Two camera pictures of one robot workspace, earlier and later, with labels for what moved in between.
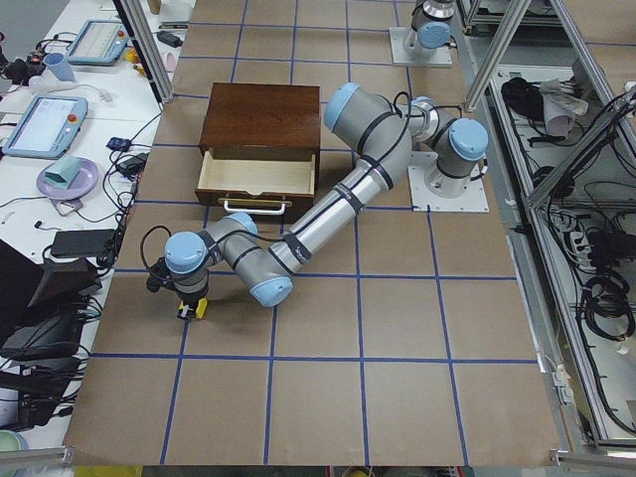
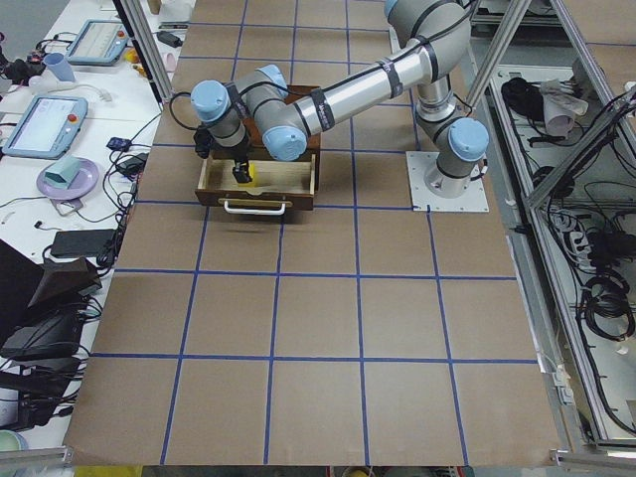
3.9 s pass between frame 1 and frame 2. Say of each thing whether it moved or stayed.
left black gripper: moved
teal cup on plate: stayed
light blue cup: stayed
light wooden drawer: stayed
